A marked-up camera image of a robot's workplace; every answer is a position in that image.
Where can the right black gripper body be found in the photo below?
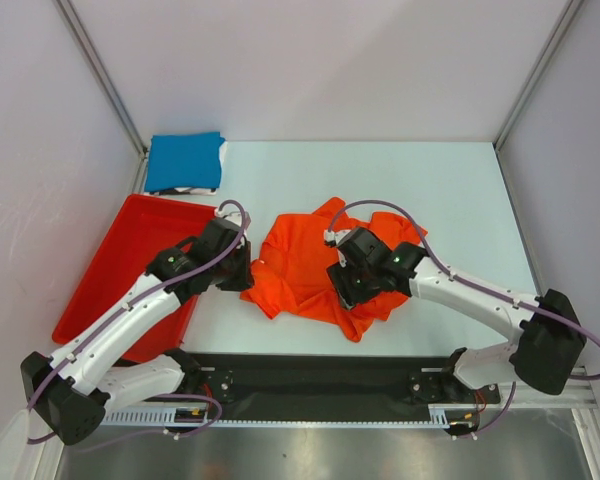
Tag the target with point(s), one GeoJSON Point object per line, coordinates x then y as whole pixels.
{"type": "Point", "coordinates": [354, 284]}

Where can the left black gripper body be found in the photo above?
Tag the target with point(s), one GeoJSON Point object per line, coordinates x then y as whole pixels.
{"type": "Point", "coordinates": [233, 274]}

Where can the orange t shirt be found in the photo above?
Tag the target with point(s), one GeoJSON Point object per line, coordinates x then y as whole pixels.
{"type": "Point", "coordinates": [290, 274]}

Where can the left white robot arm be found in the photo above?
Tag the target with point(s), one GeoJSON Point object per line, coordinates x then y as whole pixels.
{"type": "Point", "coordinates": [74, 388]}

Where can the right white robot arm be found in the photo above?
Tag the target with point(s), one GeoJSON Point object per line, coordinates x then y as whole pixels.
{"type": "Point", "coordinates": [541, 345]}

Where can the red plastic bin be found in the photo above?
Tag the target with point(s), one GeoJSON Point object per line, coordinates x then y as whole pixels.
{"type": "Point", "coordinates": [143, 227]}

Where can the folded blue t shirt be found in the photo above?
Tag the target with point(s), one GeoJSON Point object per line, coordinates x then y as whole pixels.
{"type": "Point", "coordinates": [184, 161]}

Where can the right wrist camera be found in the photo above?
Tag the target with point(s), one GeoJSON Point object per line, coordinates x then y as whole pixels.
{"type": "Point", "coordinates": [333, 238]}

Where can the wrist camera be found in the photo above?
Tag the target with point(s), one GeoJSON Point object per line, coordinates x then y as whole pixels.
{"type": "Point", "coordinates": [333, 238]}
{"type": "Point", "coordinates": [233, 216]}

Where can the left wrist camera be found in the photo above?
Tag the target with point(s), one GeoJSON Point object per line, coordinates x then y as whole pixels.
{"type": "Point", "coordinates": [233, 216]}

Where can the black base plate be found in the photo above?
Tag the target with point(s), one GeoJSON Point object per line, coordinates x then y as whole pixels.
{"type": "Point", "coordinates": [326, 388]}

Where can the aluminium frame rail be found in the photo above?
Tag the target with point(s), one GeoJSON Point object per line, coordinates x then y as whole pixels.
{"type": "Point", "coordinates": [575, 395]}

